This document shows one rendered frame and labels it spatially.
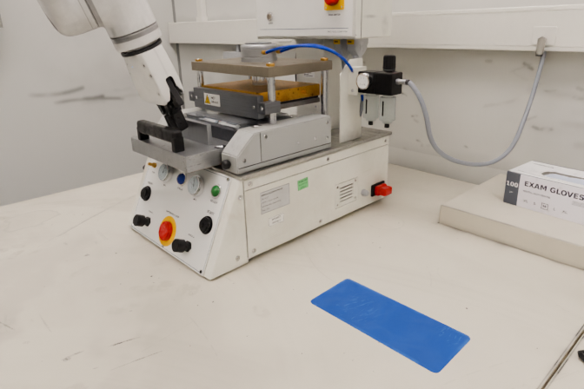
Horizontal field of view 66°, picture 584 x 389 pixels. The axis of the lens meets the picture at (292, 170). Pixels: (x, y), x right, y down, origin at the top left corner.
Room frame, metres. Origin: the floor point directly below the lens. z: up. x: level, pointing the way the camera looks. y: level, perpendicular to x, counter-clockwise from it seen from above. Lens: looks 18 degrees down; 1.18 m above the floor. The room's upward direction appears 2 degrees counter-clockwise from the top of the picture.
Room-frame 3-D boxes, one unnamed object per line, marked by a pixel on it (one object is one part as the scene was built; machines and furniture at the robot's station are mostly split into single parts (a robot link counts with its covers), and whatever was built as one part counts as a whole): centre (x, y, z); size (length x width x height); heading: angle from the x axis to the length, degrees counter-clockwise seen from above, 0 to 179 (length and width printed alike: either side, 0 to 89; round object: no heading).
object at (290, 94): (1.00, 0.06, 1.07); 0.22 x 0.17 x 0.10; 43
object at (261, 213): (0.99, 0.06, 0.84); 0.53 x 0.37 x 0.17; 133
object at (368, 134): (1.03, 0.04, 0.93); 0.46 x 0.35 x 0.01; 133
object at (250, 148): (0.85, 0.03, 0.96); 0.26 x 0.05 x 0.07; 133
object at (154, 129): (0.83, 0.25, 0.99); 0.15 x 0.02 x 0.04; 43
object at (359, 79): (0.93, -0.18, 1.05); 0.15 x 0.05 x 0.15; 43
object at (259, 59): (1.01, 0.03, 1.08); 0.31 x 0.24 x 0.13; 43
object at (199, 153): (0.93, 0.15, 0.97); 0.30 x 0.22 x 0.08; 133
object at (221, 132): (0.96, 0.12, 0.98); 0.20 x 0.17 x 0.03; 43
